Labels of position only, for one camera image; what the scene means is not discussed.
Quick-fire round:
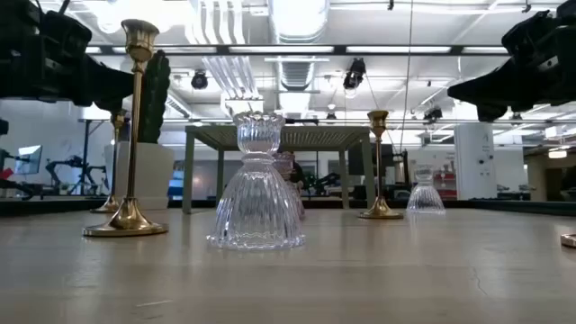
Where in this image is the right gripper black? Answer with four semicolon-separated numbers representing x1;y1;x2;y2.
447;0;576;122

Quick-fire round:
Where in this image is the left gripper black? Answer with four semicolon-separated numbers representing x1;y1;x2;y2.
0;0;136;113

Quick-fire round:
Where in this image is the medium brass candlestick holder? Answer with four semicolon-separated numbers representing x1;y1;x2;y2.
89;109;131;214

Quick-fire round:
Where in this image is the clear ribbed glass candle holder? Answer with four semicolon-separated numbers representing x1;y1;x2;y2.
405;164;446;215
206;111;306;251

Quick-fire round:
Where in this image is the short brass candlestick holder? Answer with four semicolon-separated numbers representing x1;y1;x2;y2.
358;110;405;221

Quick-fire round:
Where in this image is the pink ribbed glass candle holder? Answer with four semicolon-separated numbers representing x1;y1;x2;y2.
272;151;307;221

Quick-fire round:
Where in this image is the green artificial cactus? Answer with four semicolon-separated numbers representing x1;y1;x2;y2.
137;49;172;145

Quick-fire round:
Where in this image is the black hanging spotlight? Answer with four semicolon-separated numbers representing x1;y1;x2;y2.
342;57;367;90
422;105;445;125
191;69;209;90

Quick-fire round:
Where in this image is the white square pillar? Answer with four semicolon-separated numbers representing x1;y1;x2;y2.
453;121;499;202

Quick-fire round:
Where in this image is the white hexagonal plant pot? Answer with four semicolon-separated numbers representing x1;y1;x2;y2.
103;141;176;211

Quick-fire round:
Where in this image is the background desk monitor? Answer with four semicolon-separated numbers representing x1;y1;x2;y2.
13;144;44;176

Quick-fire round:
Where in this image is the overhead light bar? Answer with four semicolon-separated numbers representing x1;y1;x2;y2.
85;43;512;58

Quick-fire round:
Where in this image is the green perforated metal shelf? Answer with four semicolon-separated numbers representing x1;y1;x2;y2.
182;124;377;215

